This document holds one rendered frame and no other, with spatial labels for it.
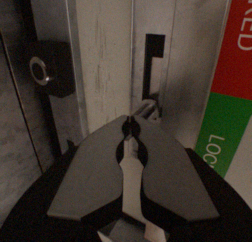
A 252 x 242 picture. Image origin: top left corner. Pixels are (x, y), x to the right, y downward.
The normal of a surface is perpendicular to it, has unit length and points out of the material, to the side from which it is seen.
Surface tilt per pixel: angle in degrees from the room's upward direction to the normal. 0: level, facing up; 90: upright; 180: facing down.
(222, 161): 90
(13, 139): 0
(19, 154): 0
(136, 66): 90
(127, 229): 90
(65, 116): 90
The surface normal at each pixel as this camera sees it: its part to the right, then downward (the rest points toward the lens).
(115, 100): -0.50, 0.42
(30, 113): 0.86, 0.26
